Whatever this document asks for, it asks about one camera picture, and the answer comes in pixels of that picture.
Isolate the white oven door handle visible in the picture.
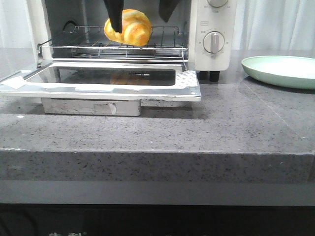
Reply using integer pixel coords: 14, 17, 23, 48
41, 98, 141, 117

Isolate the grey timer knob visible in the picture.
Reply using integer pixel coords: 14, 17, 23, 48
203, 31, 225, 54

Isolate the light green plate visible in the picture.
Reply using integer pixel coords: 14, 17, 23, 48
241, 56, 315, 89

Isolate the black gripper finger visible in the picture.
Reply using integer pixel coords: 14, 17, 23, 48
158, 0, 180, 23
104, 0, 124, 33

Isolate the grey temperature knob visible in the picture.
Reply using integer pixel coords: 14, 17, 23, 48
207, 0, 228, 8

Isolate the metal wire oven rack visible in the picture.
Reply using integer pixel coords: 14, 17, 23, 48
37, 26, 188, 61

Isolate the orange striped croissant bread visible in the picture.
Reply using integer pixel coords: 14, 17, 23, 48
104, 9, 152, 47

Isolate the white Toshiba toaster oven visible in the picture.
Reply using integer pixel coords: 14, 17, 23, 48
25, 0, 236, 82

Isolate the glass oven door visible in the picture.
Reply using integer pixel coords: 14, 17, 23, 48
0, 60, 201, 101

